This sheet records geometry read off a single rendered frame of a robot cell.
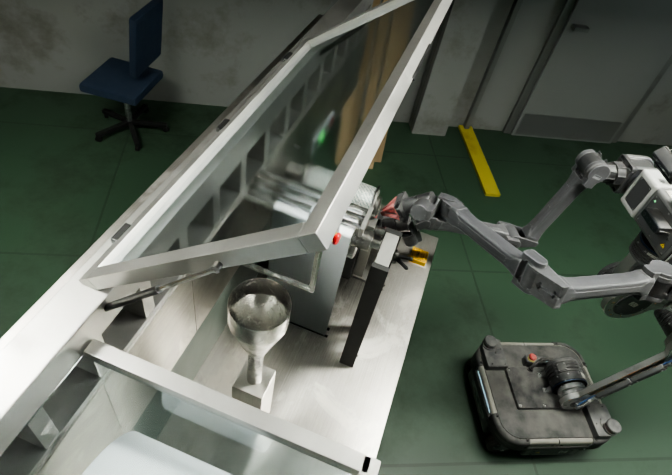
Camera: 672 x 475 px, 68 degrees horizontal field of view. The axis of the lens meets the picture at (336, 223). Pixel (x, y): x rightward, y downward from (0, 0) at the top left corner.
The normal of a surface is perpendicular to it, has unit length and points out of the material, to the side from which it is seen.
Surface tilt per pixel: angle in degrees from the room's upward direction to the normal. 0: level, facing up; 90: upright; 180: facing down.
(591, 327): 0
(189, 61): 90
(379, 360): 0
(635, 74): 90
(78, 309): 0
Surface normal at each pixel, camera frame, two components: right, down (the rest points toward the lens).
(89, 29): 0.07, 0.73
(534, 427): 0.15, -0.68
